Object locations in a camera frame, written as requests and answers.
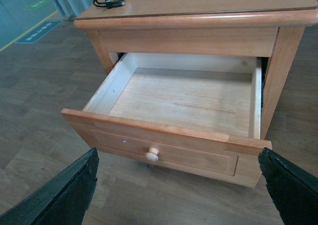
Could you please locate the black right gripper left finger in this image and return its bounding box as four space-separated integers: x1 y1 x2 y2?
0 148 99 225

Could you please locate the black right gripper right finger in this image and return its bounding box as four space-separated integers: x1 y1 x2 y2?
258 148 318 225

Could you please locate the wooden drawer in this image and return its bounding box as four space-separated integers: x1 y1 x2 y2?
62 53 272 188

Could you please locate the light wooden nightstand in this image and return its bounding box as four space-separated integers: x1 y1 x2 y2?
75 0 318 138

